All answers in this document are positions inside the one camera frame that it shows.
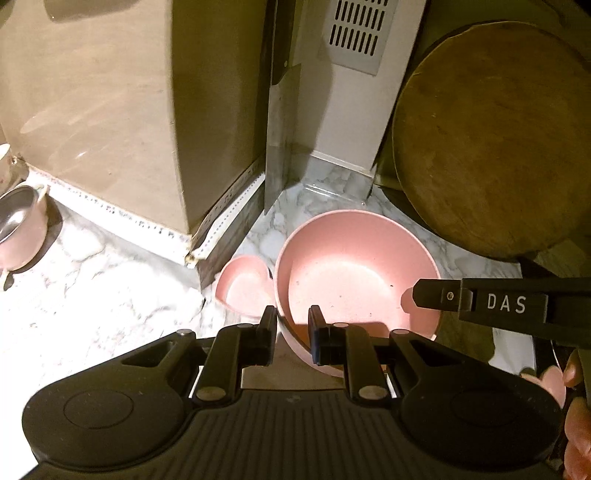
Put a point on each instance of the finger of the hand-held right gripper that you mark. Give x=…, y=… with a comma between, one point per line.
x=438, y=295

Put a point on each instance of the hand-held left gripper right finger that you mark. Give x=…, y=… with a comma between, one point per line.
x=318, y=341

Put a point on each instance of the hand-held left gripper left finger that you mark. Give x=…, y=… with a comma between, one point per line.
x=267, y=339

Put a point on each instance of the large pink bowl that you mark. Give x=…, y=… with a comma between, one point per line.
x=351, y=267

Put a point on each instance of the person's right hand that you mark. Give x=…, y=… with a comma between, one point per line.
x=579, y=424

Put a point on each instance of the small pink bowl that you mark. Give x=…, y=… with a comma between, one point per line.
x=240, y=286

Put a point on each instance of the pink dish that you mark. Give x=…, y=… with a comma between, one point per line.
x=549, y=385

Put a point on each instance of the round wooden cutting board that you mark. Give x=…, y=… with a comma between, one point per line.
x=498, y=138

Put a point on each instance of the white appliance casing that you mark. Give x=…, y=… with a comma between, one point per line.
x=351, y=115

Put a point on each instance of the steel cleaver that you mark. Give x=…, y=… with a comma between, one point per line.
x=279, y=138

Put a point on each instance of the pink pot with steel interior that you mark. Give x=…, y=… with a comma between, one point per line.
x=21, y=230

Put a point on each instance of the white floral bowl pink rim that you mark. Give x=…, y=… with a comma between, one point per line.
x=3, y=164

